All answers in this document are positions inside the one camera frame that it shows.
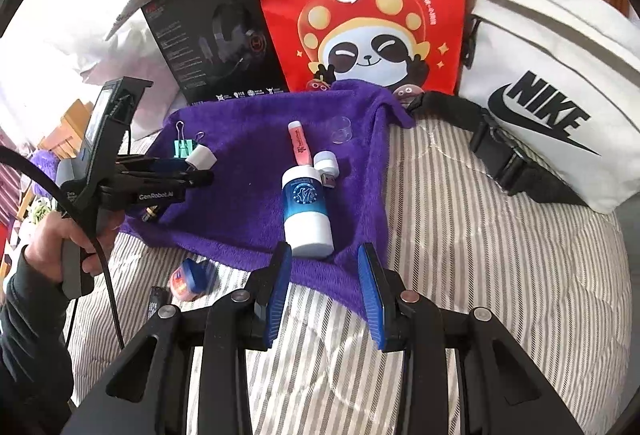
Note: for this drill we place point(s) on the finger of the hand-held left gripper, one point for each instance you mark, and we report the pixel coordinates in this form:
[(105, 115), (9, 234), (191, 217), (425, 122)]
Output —
[(160, 163), (190, 179)]

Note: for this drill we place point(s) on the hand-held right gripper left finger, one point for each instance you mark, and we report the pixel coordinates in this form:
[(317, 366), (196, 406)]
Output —
[(280, 295)]

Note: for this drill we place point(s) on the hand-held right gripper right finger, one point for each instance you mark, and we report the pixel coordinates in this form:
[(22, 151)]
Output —
[(372, 300)]

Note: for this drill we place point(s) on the white charger plug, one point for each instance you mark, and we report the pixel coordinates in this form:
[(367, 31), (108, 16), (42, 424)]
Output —
[(202, 157)]

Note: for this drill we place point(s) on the blue and white bottle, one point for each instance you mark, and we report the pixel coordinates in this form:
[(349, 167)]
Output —
[(307, 235)]

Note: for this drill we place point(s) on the pink lip gloss tube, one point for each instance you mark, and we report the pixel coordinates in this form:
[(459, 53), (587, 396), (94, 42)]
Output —
[(301, 147)]

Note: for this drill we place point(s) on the small white cylinder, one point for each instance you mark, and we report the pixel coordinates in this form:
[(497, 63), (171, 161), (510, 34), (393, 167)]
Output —
[(325, 162)]

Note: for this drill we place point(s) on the person's left forearm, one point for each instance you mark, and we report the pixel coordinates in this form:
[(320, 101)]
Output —
[(30, 340)]

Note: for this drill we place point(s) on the person's left hand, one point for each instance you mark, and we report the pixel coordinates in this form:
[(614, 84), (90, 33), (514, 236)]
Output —
[(47, 245)]

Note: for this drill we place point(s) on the teal binder clip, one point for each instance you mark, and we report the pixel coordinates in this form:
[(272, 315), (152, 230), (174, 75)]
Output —
[(182, 149)]

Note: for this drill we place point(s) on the wooden bedside table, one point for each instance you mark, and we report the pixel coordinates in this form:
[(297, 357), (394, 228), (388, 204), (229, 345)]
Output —
[(75, 115)]

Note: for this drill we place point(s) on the purple towel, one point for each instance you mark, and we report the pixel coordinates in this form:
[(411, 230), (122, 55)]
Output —
[(240, 205)]

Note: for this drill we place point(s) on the purple fluffy item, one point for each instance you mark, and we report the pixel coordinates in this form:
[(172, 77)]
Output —
[(45, 160)]

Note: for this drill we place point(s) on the striped bedsheet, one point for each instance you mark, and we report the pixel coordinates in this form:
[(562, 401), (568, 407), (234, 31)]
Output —
[(475, 265)]

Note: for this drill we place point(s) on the black headset box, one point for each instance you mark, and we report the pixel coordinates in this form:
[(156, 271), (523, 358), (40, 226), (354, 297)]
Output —
[(200, 40)]

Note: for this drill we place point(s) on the clear plastic cap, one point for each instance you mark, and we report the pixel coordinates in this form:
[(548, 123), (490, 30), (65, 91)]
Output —
[(345, 135)]

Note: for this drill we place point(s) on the red panda paper bag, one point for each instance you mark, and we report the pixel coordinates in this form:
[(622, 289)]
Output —
[(280, 15)]

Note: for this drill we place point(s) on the white waist bag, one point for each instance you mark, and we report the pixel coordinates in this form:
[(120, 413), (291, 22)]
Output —
[(525, 40)]

